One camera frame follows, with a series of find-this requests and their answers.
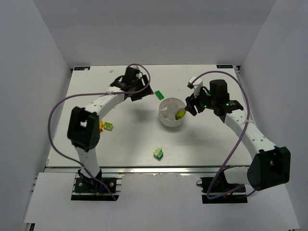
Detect blue label sticker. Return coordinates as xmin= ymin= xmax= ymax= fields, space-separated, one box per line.
xmin=74 ymin=66 xmax=90 ymax=71
xmin=216 ymin=64 xmax=233 ymax=69

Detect orange yellow lego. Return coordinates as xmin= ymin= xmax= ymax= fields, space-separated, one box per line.
xmin=99 ymin=121 xmax=104 ymax=132

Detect aluminium table front rail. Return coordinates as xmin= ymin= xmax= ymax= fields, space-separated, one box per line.
xmin=44 ymin=166 xmax=256 ymax=176

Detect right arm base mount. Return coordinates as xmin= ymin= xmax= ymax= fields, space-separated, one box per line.
xmin=196 ymin=177 xmax=248 ymax=204

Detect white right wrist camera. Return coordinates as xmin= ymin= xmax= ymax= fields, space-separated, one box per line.
xmin=187 ymin=76 xmax=203 ymax=97

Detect dark green lego plate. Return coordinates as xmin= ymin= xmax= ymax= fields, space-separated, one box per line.
xmin=154 ymin=90 xmax=164 ymax=100

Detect pale green curved lego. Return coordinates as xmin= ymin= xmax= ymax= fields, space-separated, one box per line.
xmin=154 ymin=148 xmax=163 ymax=156

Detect white round divided container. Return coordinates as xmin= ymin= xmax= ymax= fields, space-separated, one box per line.
xmin=158 ymin=98 xmax=185 ymax=128

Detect lime green lego plate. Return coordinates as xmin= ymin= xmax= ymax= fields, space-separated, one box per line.
xmin=103 ymin=122 xmax=113 ymax=131

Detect dark green lego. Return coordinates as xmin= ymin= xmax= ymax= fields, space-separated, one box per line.
xmin=154 ymin=151 xmax=164 ymax=160

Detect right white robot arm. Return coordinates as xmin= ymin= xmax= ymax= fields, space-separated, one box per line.
xmin=185 ymin=77 xmax=291 ymax=191

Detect blue label sticker right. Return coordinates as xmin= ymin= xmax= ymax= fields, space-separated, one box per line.
xmin=216 ymin=64 xmax=233 ymax=69

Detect blue label sticker left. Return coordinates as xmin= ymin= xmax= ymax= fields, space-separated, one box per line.
xmin=74 ymin=66 xmax=90 ymax=71

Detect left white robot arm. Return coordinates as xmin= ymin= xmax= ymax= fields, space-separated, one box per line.
xmin=67 ymin=65 xmax=154 ymax=184

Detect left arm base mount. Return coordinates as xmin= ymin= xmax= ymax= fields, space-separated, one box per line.
xmin=71 ymin=174 xmax=122 ymax=202

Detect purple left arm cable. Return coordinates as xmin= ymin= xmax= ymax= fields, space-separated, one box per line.
xmin=48 ymin=64 xmax=151 ymax=202

